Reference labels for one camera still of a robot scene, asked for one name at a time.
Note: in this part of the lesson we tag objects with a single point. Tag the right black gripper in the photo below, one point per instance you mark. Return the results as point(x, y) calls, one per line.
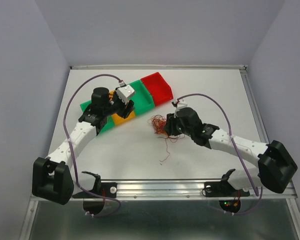
point(170, 125)

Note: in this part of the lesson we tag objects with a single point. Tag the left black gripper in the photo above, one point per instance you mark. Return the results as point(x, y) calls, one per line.
point(124, 112)

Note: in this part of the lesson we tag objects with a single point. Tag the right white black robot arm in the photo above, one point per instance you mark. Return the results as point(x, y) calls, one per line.
point(273, 168)

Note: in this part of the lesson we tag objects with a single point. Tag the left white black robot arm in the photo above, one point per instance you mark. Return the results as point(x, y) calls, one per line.
point(55, 178)

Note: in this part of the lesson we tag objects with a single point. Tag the yellow bin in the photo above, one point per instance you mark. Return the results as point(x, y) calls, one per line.
point(118, 120)

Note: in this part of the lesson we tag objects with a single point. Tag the leftmost green bin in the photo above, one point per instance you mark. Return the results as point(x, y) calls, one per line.
point(110, 123)

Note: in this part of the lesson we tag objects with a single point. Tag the green bin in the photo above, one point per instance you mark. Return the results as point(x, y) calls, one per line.
point(110, 123)
point(143, 100)

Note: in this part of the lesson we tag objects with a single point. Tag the red bin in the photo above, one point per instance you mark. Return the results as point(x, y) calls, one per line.
point(159, 89)

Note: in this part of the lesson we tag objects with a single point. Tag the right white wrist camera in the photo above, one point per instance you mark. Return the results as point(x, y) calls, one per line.
point(179, 104)

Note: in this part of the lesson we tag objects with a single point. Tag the aluminium front rail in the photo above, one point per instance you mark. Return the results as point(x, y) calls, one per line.
point(168, 190)

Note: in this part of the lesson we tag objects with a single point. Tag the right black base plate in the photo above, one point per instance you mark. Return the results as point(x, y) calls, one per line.
point(218, 189)

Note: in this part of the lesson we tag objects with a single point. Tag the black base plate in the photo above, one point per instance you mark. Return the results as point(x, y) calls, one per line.
point(218, 189)
point(106, 189)

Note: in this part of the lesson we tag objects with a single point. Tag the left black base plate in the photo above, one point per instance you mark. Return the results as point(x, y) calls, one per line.
point(106, 189)

